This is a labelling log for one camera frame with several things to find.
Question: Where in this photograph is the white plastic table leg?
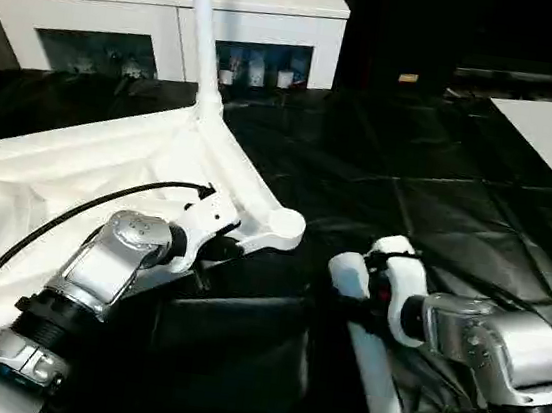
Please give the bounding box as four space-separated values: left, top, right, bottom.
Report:
308 247 443 413
169 0 244 129

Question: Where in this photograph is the white plastic table top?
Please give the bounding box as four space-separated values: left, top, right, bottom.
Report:
0 80 321 412

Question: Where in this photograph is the black work mat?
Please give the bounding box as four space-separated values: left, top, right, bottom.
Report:
0 44 552 413

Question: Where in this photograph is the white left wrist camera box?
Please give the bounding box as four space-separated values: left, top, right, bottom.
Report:
161 190 249 285

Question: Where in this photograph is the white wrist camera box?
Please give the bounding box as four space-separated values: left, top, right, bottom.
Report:
161 190 249 285
354 230 438 351

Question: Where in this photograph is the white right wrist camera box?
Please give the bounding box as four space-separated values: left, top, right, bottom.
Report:
354 230 438 351

